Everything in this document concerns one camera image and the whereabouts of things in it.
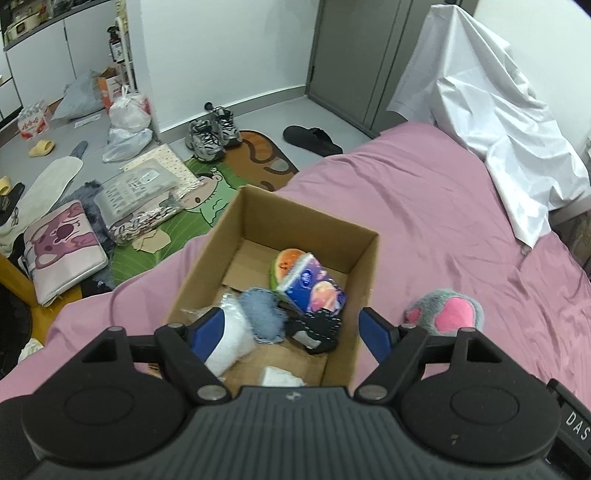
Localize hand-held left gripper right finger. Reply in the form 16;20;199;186
353;307;506;406

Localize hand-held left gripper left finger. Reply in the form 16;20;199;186
78;308;232;406

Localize clear bag of white stuffing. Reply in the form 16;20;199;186
180;291;257;377

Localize denim star patch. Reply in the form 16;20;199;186
240;286;290;345

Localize grey plush paw slipper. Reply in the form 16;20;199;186
404;288;485;339

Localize blue tissue packet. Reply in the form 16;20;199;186
277;256;347;317

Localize small white soft lump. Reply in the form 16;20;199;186
261;366;307;387

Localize burger plush toy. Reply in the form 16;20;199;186
270;248;315;292

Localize brown cardboard box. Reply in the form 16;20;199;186
166;185;382;393

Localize cardboard scrap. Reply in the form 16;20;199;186
133;229;171;254

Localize packaged items on floor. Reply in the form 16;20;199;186
108;189;204;246

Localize pink bed sheet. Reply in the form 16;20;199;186
0;121;591;407

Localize green cartoon floor mat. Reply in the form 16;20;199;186
111;157;246;288

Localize pink cartoon cushion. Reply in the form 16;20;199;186
23;200;110;307

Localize blue-grey fluffy rug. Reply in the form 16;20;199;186
69;180;117;297

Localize polka dot package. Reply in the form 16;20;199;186
121;143;204;195

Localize brown cat-shaped mat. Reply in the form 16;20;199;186
225;130;301;193

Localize grey sneaker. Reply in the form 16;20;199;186
185;119;227;162
211;106;243;148

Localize black slipper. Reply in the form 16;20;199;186
283;124;344;157

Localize white insole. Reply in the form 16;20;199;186
14;156;84;232

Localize white plastic bag with red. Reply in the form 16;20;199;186
108;85;153;130

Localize white draped sheet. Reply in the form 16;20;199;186
387;4;590;251

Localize orange cardboard box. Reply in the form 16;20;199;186
97;68;121;114

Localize grey plastic mailer bag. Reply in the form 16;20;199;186
51;70;105;121

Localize red and white tissue pack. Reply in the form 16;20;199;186
16;104;52;140

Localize grey door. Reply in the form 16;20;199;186
305;0;432;139

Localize white floor rack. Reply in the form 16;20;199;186
113;16;138;91

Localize dark spray bottle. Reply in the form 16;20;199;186
107;27;125;64

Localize white cabinet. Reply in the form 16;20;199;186
0;0;129;126

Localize yellow wooden frame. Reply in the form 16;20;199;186
0;251;66;343

